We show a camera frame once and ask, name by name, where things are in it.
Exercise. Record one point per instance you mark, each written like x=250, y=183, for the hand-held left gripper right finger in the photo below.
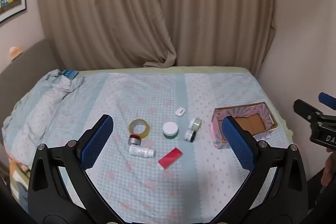
x=237, y=145

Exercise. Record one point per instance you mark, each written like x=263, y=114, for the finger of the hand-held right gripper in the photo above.
x=326, y=99
x=307, y=109

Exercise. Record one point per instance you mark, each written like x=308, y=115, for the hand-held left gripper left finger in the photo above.
x=98, y=140

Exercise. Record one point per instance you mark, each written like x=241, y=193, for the small silver tape roll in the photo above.
x=135, y=138

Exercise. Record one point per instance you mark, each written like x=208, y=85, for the pink printed cardboard box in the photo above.
x=265, y=113

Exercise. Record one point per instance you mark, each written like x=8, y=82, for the white pill bottle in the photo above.
x=139, y=151

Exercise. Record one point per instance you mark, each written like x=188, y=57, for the small black tape roll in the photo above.
x=194, y=136

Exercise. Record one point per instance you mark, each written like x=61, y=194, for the pale green tape roll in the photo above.
x=198, y=124

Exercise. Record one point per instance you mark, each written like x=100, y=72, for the yellow tape roll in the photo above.
x=145, y=132

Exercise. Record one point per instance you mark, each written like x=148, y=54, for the white earbuds case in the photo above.
x=179, y=111

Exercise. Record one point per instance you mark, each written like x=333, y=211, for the red box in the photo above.
x=169, y=158

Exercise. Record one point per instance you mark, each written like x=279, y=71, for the green jar with white lid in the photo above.
x=170, y=128

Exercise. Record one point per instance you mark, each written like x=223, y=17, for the person's right hand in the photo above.
x=328, y=171

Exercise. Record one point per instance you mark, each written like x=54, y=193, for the crumpled blue quilt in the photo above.
x=39, y=106

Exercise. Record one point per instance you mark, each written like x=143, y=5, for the blue patterned packet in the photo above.
x=69, y=73

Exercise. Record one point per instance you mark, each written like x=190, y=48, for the blue checked bed sheet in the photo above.
x=157, y=92

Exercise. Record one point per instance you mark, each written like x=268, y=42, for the pale green mattress cover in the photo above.
x=210, y=69

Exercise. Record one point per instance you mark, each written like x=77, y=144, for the striped cloth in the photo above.
x=17, y=179

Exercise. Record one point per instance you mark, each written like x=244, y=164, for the grey upholstered headboard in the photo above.
x=34, y=64

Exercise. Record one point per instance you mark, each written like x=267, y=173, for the small peach object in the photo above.
x=15, y=51

